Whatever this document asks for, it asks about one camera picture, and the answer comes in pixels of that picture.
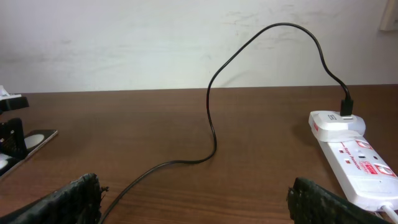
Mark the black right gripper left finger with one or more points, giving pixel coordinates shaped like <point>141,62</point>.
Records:
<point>77,202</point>

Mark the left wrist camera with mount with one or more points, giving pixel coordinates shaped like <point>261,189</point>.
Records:
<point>11,102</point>

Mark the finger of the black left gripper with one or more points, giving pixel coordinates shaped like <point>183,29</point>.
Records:
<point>12,139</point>

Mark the white power strip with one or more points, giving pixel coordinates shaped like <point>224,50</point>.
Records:
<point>367,181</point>

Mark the black smartphone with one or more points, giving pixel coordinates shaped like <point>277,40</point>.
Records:
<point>34,141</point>

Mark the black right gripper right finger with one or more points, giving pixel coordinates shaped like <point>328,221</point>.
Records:
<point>309,203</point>

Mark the white USB charger plug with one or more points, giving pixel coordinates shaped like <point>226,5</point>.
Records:
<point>330,126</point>

